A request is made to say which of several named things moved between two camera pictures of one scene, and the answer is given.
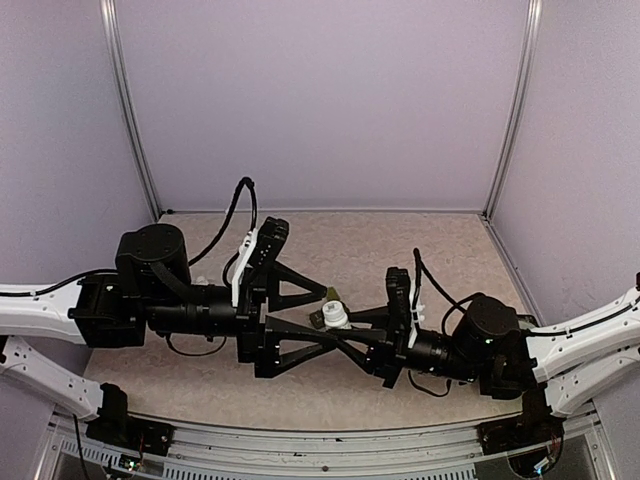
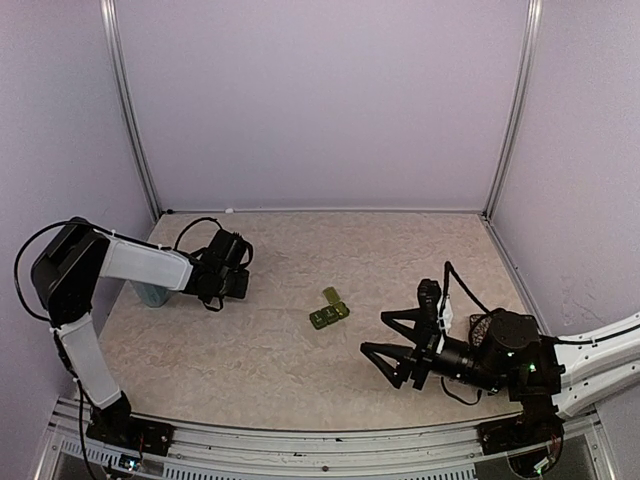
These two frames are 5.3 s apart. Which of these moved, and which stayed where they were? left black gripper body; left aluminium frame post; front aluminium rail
Moved: left black gripper body
Stayed: left aluminium frame post; front aluminium rail
